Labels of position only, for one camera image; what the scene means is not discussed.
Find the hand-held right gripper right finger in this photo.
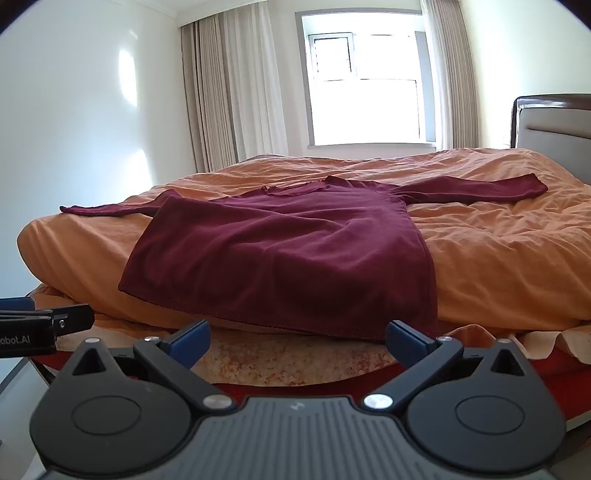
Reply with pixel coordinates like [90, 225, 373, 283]
[362, 319, 542, 412]

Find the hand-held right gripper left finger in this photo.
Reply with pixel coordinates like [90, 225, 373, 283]
[58, 318, 237, 414]

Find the maroon long-sleeved sweater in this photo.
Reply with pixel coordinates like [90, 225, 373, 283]
[59, 174, 549, 343]

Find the grey bed base edge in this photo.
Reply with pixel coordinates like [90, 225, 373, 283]
[0, 356, 52, 418]

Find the floral patterned bed sheet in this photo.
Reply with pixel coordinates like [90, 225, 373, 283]
[55, 318, 403, 387]

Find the orange duvet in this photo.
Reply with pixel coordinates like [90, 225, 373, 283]
[17, 148, 591, 336]

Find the beige pleated curtain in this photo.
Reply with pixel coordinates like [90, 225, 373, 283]
[438, 0, 482, 150]
[180, 17, 242, 174]

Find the white framed window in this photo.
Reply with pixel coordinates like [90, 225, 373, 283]
[295, 11, 437, 148]

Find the brown padded bed headboard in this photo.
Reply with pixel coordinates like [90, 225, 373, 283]
[510, 93, 591, 151]

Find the white sheer curtain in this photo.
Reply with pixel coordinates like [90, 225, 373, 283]
[420, 0, 457, 151]
[221, 0, 290, 160]

